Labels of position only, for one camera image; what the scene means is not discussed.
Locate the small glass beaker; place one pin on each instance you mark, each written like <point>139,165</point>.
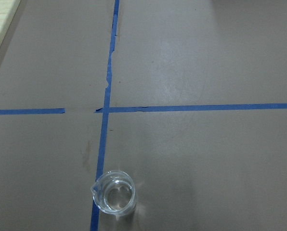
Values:
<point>114,193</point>

